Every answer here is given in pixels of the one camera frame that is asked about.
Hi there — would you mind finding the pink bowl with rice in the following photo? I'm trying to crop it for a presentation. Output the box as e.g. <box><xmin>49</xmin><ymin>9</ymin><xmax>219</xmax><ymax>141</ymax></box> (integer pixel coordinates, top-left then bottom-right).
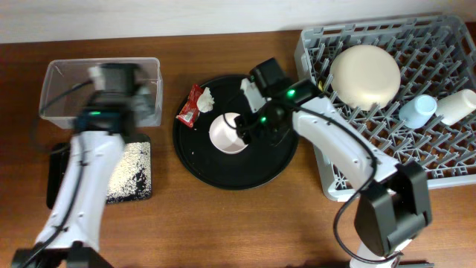
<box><xmin>209</xmin><ymin>112</ymin><xmax>248</xmax><ymax>155</ymax></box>

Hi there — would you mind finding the white tissue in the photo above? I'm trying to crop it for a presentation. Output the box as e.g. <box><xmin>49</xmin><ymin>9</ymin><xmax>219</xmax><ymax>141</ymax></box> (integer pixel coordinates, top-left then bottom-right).
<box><xmin>196</xmin><ymin>87</ymin><xmax>214</xmax><ymax>113</ymax></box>

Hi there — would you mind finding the red snack wrapper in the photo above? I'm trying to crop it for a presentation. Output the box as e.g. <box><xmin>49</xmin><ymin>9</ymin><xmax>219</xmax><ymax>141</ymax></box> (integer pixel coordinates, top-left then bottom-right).
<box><xmin>176</xmin><ymin>84</ymin><xmax>204</xmax><ymax>128</ymax></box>

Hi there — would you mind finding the beige plate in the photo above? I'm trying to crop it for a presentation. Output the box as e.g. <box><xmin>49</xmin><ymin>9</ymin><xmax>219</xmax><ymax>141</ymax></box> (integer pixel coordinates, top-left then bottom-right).
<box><xmin>329</xmin><ymin>45</ymin><xmax>401</xmax><ymax>111</ymax></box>

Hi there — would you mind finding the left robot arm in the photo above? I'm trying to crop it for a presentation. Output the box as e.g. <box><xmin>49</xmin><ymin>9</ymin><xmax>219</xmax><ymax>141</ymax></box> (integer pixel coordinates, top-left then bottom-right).
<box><xmin>11</xmin><ymin>86</ymin><xmax>152</xmax><ymax>267</ymax></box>

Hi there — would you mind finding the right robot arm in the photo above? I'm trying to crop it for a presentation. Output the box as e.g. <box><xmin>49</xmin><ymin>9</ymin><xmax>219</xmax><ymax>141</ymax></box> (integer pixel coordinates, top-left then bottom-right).
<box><xmin>235</xmin><ymin>78</ymin><xmax>432</xmax><ymax>267</ymax></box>

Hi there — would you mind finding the grey dishwasher rack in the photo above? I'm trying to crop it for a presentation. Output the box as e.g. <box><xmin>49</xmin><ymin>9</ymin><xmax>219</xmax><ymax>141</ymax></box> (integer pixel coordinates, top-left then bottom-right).
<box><xmin>295</xmin><ymin>15</ymin><xmax>475</xmax><ymax>189</ymax></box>

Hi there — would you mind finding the round black tray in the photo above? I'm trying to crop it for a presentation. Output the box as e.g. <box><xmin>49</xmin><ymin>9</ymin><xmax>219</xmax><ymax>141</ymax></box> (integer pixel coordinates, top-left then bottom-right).
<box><xmin>173</xmin><ymin>74</ymin><xmax>299</xmax><ymax>191</ymax></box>

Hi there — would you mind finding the clear plastic bin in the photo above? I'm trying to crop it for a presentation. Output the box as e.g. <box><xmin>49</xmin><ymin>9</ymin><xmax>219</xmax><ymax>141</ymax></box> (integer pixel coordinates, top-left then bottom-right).
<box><xmin>39</xmin><ymin>57</ymin><xmax>163</xmax><ymax>129</ymax></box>

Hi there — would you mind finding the black rectangular tray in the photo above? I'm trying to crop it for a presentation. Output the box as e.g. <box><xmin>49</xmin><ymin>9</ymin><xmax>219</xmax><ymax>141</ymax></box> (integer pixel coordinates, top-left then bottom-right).
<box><xmin>46</xmin><ymin>133</ymin><xmax>152</xmax><ymax>209</ymax></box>

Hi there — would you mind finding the light blue cup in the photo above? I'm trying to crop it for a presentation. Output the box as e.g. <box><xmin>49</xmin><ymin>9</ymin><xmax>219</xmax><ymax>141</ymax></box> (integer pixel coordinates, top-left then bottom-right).
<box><xmin>399</xmin><ymin>95</ymin><xmax>437</xmax><ymax>129</ymax></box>

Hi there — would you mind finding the cream white cup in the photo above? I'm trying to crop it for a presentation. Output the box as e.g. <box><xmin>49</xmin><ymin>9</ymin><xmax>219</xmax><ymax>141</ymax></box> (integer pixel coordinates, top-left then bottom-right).
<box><xmin>435</xmin><ymin>89</ymin><xmax>476</xmax><ymax>126</ymax></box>

